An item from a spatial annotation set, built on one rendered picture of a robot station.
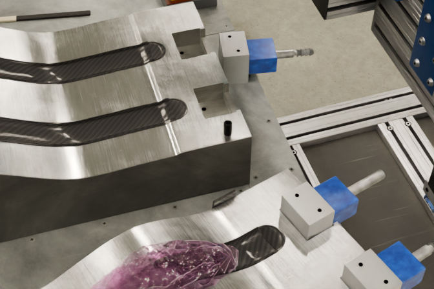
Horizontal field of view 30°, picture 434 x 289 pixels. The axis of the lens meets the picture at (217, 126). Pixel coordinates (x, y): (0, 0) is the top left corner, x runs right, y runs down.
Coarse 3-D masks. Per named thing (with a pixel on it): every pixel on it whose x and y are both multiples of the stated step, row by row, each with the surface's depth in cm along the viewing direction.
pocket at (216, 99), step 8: (200, 88) 100; (208, 88) 101; (216, 88) 101; (224, 88) 101; (200, 96) 101; (208, 96) 102; (216, 96) 102; (224, 96) 102; (200, 104) 102; (208, 104) 102; (216, 104) 102; (224, 104) 102; (232, 104) 100; (208, 112) 101; (216, 112) 101; (224, 112) 101; (232, 112) 99
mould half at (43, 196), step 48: (0, 48) 102; (48, 48) 106; (96, 48) 106; (0, 96) 96; (48, 96) 99; (96, 96) 100; (144, 96) 99; (192, 96) 99; (0, 144) 90; (96, 144) 95; (144, 144) 94; (192, 144) 94; (240, 144) 95; (0, 192) 89; (48, 192) 91; (96, 192) 94; (144, 192) 96; (192, 192) 99; (0, 240) 95
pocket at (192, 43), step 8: (176, 32) 107; (184, 32) 107; (192, 32) 108; (200, 32) 108; (176, 40) 108; (184, 40) 108; (192, 40) 109; (200, 40) 109; (184, 48) 109; (192, 48) 109; (200, 48) 109; (208, 48) 107; (184, 56) 108; (192, 56) 108
